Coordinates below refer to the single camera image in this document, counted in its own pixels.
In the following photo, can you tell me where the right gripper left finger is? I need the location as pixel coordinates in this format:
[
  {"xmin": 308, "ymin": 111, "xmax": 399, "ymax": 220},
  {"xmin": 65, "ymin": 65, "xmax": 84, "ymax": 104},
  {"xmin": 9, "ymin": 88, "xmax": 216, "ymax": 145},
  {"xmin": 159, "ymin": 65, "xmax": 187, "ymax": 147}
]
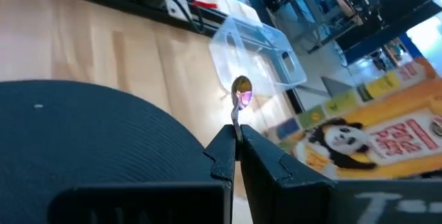
[{"xmin": 47, "ymin": 124, "xmax": 237, "ymax": 224}]

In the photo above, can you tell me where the dark round woven placemat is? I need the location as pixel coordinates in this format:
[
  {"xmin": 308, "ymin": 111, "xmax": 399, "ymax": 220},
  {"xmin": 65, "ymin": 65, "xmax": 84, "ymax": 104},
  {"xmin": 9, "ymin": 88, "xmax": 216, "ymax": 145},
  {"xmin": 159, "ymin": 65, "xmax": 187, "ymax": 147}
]
[{"xmin": 0, "ymin": 79, "xmax": 222, "ymax": 224}]

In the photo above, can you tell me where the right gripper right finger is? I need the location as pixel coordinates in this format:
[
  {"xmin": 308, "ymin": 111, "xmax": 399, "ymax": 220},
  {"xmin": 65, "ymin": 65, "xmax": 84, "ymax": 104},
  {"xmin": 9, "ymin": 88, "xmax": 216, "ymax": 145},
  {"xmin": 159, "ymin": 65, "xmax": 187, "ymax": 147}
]
[{"xmin": 238, "ymin": 124, "xmax": 336, "ymax": 224}]

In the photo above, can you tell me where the metal spoon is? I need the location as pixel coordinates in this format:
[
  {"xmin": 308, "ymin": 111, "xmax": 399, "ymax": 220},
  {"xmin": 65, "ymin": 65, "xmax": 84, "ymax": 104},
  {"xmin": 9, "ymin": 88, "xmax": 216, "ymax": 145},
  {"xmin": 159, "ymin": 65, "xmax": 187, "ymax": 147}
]
[{"xmin": 230, "ymin": 75, "xmax": 254, "ymax": 142}]

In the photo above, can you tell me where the yellow panda cereal box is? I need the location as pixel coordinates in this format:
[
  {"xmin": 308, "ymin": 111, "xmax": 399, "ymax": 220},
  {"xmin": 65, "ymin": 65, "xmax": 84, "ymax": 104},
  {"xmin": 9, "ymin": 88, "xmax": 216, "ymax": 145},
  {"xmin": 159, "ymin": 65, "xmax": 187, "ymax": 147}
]
[{"xmin": 261, "ymin": 57, "xmax": 442, "ymax": 184}]

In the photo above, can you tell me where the red cable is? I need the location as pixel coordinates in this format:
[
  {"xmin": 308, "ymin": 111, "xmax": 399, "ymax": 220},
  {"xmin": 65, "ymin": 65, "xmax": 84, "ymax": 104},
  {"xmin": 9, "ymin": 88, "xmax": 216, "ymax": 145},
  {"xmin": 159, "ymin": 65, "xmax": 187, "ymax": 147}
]
[{"xmin": 191, "ymin": 0, "xmax": 219, "ymax": 10}]

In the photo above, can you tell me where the clear plastic container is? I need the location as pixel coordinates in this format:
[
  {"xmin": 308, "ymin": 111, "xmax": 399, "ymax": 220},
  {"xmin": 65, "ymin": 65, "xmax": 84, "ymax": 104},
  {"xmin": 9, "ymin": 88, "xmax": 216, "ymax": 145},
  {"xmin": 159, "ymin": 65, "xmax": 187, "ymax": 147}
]
[{"xmin": 208, "ymin": 15, "xmax": 308, "ymax": 97}]

